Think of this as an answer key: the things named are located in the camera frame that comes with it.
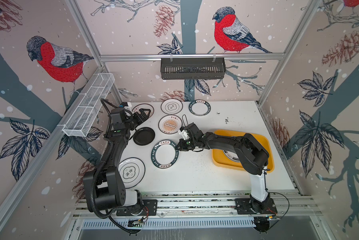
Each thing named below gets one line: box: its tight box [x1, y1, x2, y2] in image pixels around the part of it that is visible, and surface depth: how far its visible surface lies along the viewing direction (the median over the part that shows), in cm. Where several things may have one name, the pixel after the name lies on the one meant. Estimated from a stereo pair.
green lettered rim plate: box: [151, 139, 179, 169], surface depth 92 cm
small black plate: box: [133, 127, 156, 146], surface depth 101 cm
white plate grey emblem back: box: [160, 98, 184, 115], surface depth 121 cm
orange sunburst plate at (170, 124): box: [158, 114, 183, 135], surface depth 109 cm
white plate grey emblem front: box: [118, 157, 146, 189], surface depth 87 cm
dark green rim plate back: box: [188, 99, 212, 117], surface depth 121 cm
